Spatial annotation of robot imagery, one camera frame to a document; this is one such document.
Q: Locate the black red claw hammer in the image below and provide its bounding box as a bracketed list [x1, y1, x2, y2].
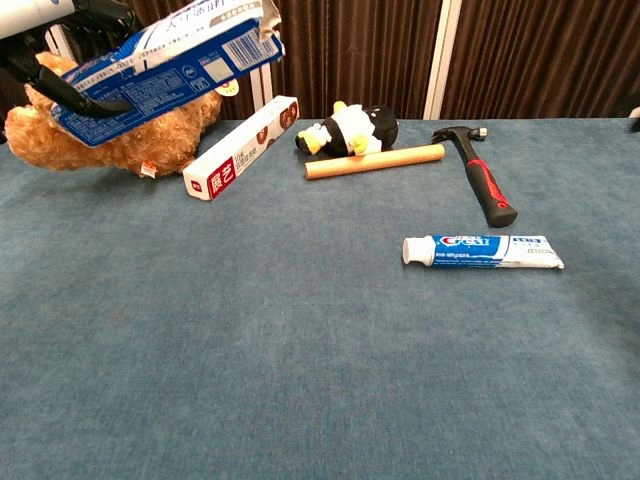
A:
[431, 125, 519, 229]

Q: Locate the wooden rolling pin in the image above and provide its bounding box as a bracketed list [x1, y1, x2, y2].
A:
[304, 143, 446, 181]

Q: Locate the brown plush teddy bear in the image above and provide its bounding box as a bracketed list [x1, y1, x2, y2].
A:
[3, 49, 224, 179]

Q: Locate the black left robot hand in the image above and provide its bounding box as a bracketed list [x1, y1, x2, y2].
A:
[0, 0, 145, 120]

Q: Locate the white partition post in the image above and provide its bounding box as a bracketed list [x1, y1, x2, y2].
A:
[43, 23, 77, 59]
[248, 63, 275, 121]
[423, 0, 462, 120]

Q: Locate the blue white toothpaste tube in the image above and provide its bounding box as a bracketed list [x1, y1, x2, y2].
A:
[401, 233, 566, 271]

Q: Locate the brown pleated curtain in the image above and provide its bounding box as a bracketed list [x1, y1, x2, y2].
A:
[0, 0, 640, 130]

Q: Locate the white red baking paper box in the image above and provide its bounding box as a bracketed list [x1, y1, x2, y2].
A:
[182, 94, 301, 202]

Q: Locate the blue white toothpaste box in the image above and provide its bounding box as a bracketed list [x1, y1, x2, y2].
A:
[49, 0, 286, 149]

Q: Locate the blue tablecloth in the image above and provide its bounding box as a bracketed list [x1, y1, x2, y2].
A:
[0, 117, 640, 480]

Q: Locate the black white plush penguin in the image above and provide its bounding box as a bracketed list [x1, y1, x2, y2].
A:
[294, 100, 400, 157]

